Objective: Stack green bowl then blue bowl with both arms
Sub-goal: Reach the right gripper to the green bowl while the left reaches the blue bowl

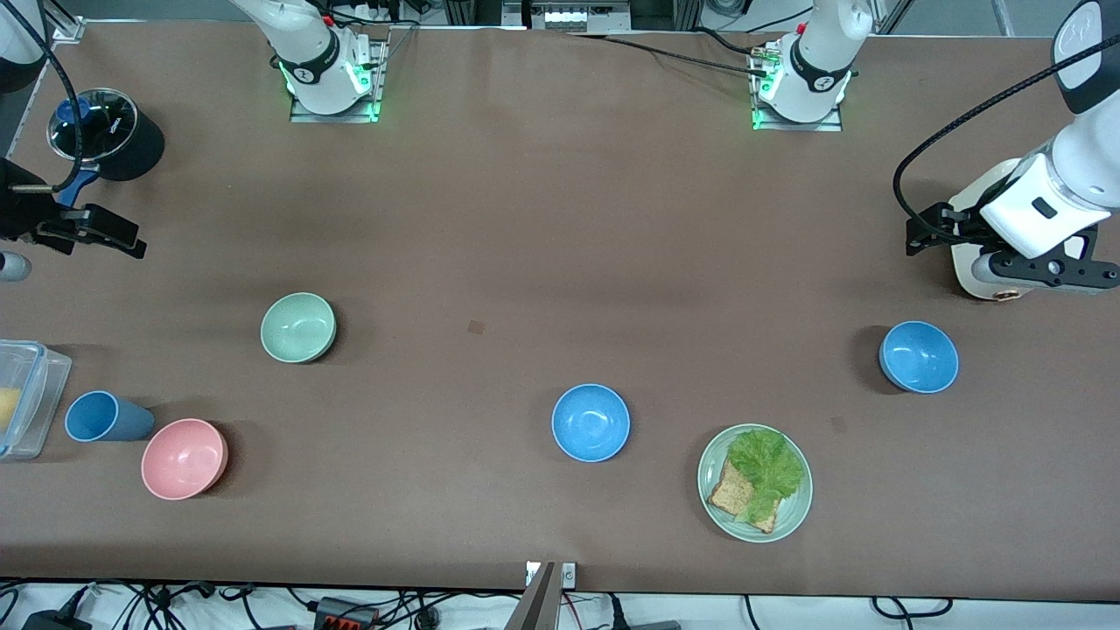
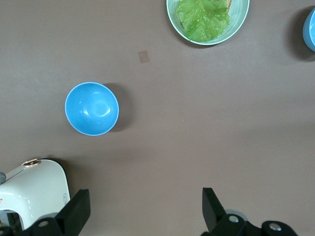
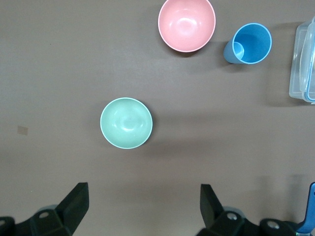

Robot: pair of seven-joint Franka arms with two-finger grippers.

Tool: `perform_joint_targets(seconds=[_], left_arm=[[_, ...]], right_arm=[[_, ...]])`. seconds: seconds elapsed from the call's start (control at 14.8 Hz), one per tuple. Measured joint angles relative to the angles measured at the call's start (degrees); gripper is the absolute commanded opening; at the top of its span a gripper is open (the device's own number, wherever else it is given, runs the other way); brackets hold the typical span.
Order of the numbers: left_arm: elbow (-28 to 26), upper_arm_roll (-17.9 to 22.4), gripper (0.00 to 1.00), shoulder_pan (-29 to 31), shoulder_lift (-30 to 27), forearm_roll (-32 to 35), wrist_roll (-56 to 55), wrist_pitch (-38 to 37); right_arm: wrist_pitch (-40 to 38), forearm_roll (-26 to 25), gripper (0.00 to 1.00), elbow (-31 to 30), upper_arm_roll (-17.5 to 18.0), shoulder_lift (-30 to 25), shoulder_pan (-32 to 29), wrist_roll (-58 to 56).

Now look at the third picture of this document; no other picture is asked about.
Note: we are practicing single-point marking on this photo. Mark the clear plastic container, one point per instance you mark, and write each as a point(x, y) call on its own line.
point(299, 73)

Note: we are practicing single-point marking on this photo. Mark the pink plastic bowl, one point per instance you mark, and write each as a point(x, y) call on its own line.
point(187, 24)

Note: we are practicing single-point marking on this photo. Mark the blue plastic cup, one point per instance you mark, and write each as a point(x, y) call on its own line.
point(253, 41)

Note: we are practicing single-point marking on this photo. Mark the small tan tape patch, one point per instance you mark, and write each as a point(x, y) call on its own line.
point(22, 130)

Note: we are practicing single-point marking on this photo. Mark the green plastic bowl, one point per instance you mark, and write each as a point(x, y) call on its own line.
point(126, 123)

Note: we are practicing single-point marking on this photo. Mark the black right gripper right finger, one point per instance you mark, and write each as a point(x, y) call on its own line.
point(211, 206)

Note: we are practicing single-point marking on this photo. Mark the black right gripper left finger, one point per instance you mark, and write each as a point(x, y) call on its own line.
point(73, 204)

